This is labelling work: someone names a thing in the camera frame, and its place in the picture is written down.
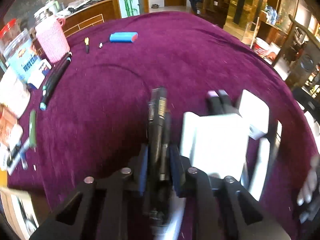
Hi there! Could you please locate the dark wooden chair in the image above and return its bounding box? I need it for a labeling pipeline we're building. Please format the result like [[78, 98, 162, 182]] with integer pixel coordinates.
[[271, 15, 319, 90]]

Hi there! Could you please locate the right human hand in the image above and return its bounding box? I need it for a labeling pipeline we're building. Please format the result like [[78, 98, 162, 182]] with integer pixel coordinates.
[[297, 154, 319, 206]]

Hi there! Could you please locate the red lid plastic jar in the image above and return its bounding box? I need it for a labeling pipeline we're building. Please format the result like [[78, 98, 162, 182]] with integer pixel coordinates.
[[0, 18, 21, 53]]

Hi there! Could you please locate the blue white pen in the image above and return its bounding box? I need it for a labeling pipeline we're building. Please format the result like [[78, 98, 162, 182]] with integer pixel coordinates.
[[7, 138, 30, 176]]

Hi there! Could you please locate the black marker pen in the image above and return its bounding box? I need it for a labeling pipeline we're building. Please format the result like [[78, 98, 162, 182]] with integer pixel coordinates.
[[148, 87, 170, 181]]

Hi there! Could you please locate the small yellow black screwdriver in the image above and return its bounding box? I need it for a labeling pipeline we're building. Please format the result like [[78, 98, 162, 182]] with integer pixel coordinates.
[[84, 37, 89, 54]]

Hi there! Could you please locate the blue white paper box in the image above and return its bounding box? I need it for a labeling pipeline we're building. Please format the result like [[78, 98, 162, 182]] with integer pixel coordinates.
[[3, 29, 52, 89]]

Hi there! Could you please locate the black marker pink cap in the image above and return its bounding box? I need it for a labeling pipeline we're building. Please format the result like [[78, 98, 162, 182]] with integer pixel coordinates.
[[207, 90, 223, 115]]

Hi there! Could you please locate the white round container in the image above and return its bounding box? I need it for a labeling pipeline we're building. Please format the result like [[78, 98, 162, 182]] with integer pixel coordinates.
[[0, 67, 31, 119]]

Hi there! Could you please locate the purple velvet tablecloth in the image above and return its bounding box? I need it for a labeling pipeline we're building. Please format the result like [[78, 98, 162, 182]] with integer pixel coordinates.
[[8, 11, 318, 239]]

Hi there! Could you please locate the blue battery pack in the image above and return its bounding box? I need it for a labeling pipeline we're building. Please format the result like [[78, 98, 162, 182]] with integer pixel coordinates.
[[109, 32, 138, 43]]

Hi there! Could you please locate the black marker teal cap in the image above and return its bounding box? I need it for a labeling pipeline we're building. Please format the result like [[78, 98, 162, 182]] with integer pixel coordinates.
[[42, 51, 73, 96]]

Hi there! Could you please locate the green cylindrical stick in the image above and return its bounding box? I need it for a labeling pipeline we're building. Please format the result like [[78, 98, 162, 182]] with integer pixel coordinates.
[[29, 109, 37, 148]]

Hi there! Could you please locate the tall white charger block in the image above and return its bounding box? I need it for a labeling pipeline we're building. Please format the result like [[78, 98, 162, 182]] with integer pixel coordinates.
[[180, 112, 249, 181]]

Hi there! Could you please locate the black marker blue cap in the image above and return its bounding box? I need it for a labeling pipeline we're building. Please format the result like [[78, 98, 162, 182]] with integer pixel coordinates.
[[40, 58, 72, 111]]

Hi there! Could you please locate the square white wall charger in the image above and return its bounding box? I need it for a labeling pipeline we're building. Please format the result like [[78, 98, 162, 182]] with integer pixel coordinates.
[[236, 89, 270, 140]]

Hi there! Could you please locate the red white bucket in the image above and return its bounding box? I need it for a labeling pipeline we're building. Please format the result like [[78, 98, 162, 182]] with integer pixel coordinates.
[[253, 37, 270, 57]]

